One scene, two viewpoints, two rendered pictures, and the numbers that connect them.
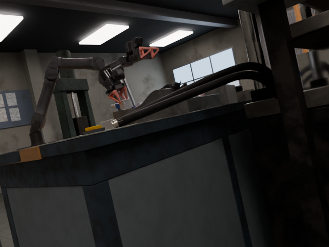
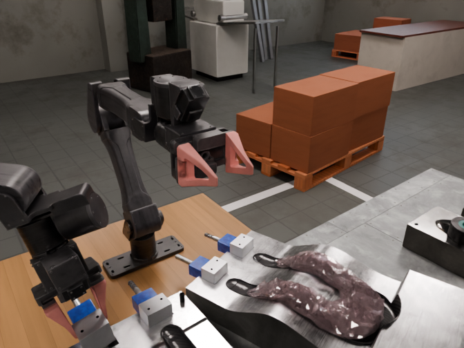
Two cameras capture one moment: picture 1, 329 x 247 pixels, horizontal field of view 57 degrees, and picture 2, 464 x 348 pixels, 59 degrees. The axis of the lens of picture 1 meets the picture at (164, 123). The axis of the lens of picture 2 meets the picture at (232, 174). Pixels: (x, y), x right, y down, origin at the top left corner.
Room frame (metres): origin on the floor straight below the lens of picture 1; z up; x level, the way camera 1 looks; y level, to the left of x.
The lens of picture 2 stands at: (1.22, -0.13, 1.46)
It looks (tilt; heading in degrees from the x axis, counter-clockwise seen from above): 27 degrees down; 10
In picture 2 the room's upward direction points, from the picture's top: straight up
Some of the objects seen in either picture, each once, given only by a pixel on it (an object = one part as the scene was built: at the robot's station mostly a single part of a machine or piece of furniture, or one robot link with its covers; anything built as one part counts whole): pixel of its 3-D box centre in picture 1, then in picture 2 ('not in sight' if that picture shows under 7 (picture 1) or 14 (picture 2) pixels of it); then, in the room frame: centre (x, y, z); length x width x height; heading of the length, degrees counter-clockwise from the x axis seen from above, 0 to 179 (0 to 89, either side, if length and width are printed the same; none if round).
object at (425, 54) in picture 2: not in sight; (420, 52); (7.74, -1.77, 0.35); 2.06 x 0.66 x 0.70; 136
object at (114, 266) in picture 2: not in sight; (143, 244); (2.01, 0.24, 0.84); 0.20 x 0.07 x 0.08; 136
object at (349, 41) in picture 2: not in sight; (371, 38); (9.07, -1.23, 0.34); 1.20 x 0.92 x 0.67; 46
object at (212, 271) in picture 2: not in sight; (197, 266); (1.93, 0.08, 0.85); 0.13 x 0.05 x 0.05; 65
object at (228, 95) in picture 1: (192, 103); (320, 300); (1.87, -0.19, 0.85); 0.50 x 0.26 x 0.11; 65
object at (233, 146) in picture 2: (152, 51); (226, 161); (1.78, -0.02, 1.20); 0.09 x 0.07 x 0.07; 46
